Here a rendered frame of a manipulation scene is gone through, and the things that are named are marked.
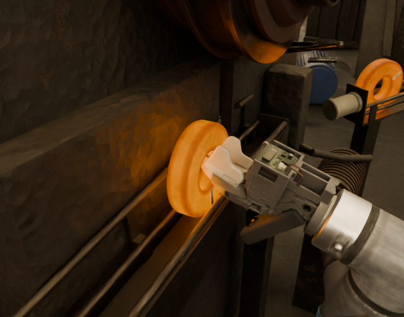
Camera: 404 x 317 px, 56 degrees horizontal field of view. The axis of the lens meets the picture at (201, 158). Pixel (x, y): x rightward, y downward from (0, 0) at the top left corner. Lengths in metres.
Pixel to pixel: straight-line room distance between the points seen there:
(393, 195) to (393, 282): 1.52
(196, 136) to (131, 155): 0.10
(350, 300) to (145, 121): 0.38
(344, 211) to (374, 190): 1.53
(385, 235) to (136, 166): 0.34
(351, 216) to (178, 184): 0.24
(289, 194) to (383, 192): 1.53
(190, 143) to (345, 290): 0.30
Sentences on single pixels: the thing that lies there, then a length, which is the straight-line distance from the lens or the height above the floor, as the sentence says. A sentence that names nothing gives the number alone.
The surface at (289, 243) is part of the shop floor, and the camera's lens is 1.61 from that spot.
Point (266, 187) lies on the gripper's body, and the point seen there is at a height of 0.77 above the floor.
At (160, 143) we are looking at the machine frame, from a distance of 0.59.
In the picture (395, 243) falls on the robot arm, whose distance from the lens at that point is 0.53.
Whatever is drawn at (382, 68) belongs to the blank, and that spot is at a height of 0.76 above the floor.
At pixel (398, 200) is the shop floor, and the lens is 2.03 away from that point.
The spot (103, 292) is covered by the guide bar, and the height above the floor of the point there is 0.67.
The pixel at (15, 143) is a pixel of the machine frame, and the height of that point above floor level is 0.87.
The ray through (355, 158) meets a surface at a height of 0.56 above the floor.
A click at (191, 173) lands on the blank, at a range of 0.55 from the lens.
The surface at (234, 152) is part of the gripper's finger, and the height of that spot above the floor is 0.78.
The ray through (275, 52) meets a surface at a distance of 0.69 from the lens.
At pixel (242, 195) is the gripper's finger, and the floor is 0.75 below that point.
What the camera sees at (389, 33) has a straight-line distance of 3.40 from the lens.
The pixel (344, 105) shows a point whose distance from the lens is 1.09.
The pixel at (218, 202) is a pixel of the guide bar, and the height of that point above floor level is 0.70.
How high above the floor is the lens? 1.06
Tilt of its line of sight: 30 degrees down
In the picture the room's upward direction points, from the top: straight up
